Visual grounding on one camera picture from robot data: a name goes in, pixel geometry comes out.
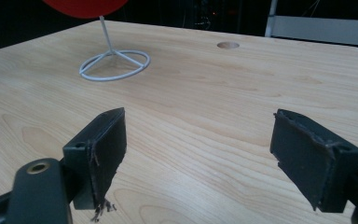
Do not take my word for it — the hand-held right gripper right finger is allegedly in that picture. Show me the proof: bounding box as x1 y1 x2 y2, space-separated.
269 108 358 214

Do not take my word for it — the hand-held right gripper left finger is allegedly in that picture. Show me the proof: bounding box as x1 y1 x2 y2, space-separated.
62 106 128 223

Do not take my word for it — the white wire hat stand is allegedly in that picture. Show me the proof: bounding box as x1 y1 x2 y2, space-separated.
78 15 152 83

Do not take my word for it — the red baseball cap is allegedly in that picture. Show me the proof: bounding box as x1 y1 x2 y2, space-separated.
41 0 131 20

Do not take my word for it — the dark curtain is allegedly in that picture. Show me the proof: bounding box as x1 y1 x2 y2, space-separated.
0 0 272 54

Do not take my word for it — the white metal frame stand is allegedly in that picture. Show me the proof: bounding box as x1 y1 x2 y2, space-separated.
264 0 358 49

